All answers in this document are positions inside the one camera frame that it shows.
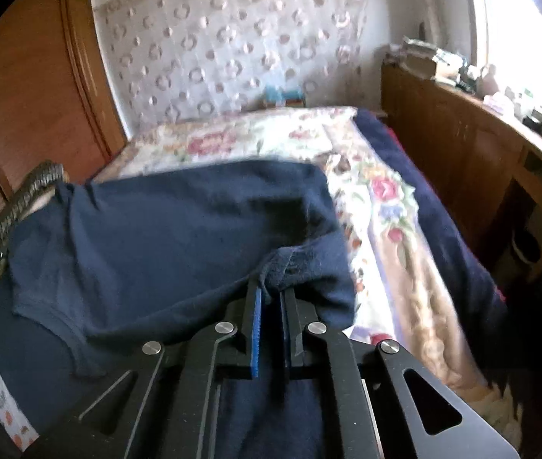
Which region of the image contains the long wooden cabinet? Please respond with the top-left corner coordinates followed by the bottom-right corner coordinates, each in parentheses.
top-left (380, 60), bottom-right (542, 283)

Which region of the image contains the navy blanket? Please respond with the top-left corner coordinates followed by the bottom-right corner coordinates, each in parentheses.
top-left (354, 107), bottom-right (511, 374)

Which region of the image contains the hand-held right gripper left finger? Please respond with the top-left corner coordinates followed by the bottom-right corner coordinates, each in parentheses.
top-left (23, 280), bottom-right (272, 459)

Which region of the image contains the person's left forearm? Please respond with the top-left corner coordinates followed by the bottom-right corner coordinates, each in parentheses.
top-left (0, 161), bottom-right (68, 261)

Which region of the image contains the stack of books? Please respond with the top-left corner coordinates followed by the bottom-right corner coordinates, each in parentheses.
top-left (385, 36), bottom-right (465, 81)

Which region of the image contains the wooden slatted wardrobe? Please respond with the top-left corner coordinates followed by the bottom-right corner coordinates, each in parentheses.
top-left (0, 0), bottom-right (128, 254)

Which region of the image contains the floral quilt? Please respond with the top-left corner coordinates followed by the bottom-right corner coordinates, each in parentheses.
top-left (104, 105), bottom-right (487, 393)

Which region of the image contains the pink tissue pack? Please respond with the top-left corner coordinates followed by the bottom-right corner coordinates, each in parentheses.
top-left (484, 93), bottom-right (515, 114)

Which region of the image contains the tied pale curtain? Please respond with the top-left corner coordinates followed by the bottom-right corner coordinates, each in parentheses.
top-left (405, 0), bottom-right (446, 46)

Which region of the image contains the sheer circle-pattern curtain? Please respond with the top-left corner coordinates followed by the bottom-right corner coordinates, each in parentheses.
top-left (92, 0), bottom-right (372, 125)

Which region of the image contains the window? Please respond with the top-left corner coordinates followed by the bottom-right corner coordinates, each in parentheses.
top-left (462, 0), bottom-right (542, 125)

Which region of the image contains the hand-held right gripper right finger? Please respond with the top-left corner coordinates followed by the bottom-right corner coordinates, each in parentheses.
top-left (278, 288), bottom-right (521, 459)

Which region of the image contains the white orange-print bed sheet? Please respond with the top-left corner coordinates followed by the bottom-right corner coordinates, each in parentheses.
top-left (0, 337), bottom-right (41, 451)

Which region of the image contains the navy printed t-shirt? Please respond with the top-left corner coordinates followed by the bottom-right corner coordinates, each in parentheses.
top-left (0, 159), bottom-right (358, 459)

